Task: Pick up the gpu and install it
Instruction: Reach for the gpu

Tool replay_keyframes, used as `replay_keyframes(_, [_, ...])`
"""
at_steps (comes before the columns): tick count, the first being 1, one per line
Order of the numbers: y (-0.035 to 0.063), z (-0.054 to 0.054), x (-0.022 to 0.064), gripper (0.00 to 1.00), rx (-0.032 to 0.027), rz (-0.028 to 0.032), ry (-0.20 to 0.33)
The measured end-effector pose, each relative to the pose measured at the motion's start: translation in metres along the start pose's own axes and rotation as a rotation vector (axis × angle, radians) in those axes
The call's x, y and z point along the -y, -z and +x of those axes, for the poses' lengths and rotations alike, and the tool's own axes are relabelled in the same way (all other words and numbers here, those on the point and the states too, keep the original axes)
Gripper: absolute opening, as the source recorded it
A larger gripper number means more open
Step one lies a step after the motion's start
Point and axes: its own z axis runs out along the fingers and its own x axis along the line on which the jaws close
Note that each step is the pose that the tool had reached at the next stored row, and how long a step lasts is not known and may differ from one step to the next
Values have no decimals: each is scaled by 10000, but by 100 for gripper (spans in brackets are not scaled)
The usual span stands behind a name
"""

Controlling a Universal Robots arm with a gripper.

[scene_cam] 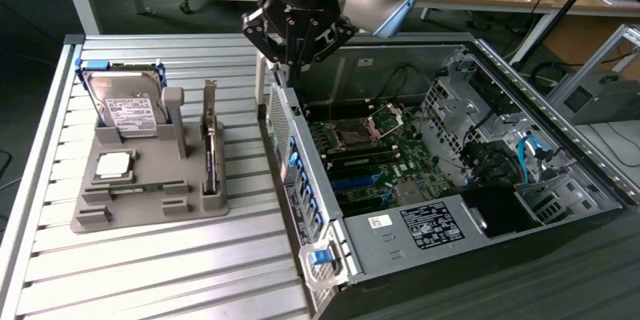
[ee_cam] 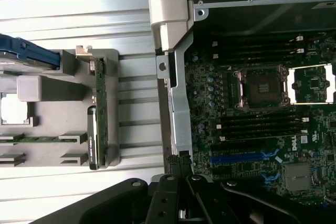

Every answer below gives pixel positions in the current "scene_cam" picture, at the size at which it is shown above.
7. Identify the green expansion card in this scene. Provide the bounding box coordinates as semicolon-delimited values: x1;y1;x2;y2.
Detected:
199;79;224;196

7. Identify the open grey PC case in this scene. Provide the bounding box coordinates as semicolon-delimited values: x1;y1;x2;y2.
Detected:
255;32;640;320

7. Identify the metal socket cover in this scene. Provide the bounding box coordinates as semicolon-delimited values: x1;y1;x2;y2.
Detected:
367;104;407;137

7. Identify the CPU socket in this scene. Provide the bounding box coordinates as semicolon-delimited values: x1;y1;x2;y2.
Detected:
333;121;383;148

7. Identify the metal drive cage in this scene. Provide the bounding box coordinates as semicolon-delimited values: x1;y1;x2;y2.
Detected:
417;53;539;156

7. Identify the black RAM stick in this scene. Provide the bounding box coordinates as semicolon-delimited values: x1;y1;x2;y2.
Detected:
325;150;401;170

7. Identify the green motherboard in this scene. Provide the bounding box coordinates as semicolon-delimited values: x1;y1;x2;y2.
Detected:
305;108;455;220

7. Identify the grey plastic parts rack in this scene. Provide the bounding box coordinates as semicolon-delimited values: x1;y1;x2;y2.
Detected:
69;85;232;234

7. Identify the black stand pole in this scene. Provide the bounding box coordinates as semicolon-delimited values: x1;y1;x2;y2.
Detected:
509;0;615;72

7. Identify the silver CPU chip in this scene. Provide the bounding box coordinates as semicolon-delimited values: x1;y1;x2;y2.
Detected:
93;151;135;181

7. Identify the green RAM stick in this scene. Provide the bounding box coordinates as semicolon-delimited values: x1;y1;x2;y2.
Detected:
108;181;167;194

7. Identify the grey computer tower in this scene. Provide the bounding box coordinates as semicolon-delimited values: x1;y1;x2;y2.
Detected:
547;70;640;126

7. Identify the grey power supply unit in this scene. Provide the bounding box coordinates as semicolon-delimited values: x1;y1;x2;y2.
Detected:
343;199;489;277

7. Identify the blue case release latch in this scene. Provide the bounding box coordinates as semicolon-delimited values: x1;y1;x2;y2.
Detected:
307;250;335;268

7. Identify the grey disk bay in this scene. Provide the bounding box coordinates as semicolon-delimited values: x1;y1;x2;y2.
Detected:
513;174;624;228

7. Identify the hard disk with blue bracket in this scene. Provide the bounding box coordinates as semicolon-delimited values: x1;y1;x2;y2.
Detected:
73;58;175;139

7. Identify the black wire bundle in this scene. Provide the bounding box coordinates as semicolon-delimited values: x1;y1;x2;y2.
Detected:
457;139;524;188

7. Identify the light blue disk wire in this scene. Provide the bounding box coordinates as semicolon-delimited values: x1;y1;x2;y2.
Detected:
516;133;547;188

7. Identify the aluminium profile frame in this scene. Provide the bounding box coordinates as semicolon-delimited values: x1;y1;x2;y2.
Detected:
544;22;640;103

